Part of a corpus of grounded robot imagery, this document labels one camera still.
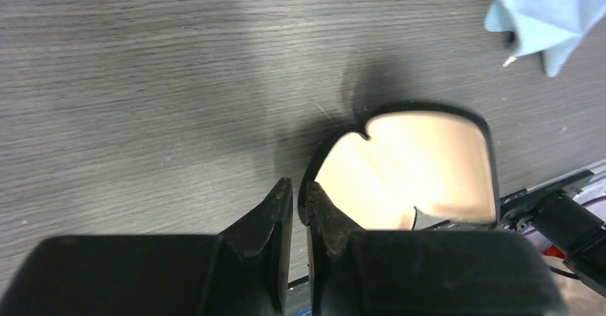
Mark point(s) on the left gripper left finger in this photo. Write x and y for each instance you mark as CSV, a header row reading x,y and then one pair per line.
x,y
242,270

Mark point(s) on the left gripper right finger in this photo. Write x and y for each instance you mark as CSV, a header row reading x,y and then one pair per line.
x,y
354,271

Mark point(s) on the black glasses case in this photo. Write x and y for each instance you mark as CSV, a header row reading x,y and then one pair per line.
x,y
408,159

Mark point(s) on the light blue cleaning cloth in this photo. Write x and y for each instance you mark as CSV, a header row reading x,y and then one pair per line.
x,y
552,28

